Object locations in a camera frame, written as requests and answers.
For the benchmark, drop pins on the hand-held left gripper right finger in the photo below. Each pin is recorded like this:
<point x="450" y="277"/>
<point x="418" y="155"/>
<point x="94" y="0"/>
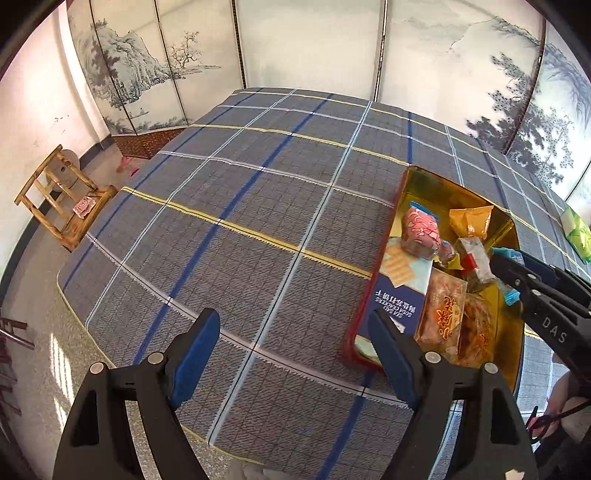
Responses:
<point x="392" y="364"/>

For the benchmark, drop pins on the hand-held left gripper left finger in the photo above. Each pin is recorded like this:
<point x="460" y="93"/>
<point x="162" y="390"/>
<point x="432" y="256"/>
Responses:
<point x="194" y="364"/>

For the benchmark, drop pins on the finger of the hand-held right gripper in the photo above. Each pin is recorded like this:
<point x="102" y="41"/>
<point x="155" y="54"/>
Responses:
<point x="554" y="272"/>
<point x="515" y="277"/>

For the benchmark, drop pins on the blue twist-wrapped candy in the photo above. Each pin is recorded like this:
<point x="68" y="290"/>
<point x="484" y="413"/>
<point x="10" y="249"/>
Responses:
<point x="510" y="297"/>

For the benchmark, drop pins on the grey sesame bar packet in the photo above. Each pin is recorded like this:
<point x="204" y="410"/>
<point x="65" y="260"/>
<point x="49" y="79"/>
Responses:
<point x="478" y="263"/>

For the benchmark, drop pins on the red and gold tin box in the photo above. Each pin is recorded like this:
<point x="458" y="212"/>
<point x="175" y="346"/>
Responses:
<point x="508" y="346"/>

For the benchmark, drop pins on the small yellow snack packet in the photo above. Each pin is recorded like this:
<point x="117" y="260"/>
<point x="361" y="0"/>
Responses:
<point x="455" y="263"/>

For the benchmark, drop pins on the clear fried snack packet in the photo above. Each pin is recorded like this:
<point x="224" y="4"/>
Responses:
<point x="443" y="314"/>
<point x="478" y="332"/>

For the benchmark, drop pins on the orange snack packet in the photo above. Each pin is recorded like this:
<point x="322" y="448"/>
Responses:
<point x="471" y="221"/>

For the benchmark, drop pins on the blue cracker box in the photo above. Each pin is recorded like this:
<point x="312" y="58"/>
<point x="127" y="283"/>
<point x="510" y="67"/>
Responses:
<point x="401" y="286"/>

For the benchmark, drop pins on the pink patterned snack packet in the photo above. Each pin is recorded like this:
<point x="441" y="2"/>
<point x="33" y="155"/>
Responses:
<point x="420" y="230"/>

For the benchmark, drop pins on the person's right forearm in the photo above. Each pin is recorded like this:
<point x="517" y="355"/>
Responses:
<point x="565" y="397"/>

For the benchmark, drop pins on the green tissue pack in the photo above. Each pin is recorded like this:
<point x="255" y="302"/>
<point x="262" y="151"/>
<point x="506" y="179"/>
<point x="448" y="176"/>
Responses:
<point x="579" y="235"/>

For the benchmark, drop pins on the plaid grey tablecloth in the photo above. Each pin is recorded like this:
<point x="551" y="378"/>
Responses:
<point x="231" y="230"/>

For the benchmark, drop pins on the pink pad on chair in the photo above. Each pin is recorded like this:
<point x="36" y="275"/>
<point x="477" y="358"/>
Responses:
<point x="84" y="206"/>

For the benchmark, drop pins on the bamboo chair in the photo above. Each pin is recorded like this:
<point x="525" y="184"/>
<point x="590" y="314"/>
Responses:
<point x="60" y="203"/>

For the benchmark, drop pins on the pink slippers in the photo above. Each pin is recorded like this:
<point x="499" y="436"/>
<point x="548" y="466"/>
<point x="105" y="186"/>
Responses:
<point x="125" y="165"/>

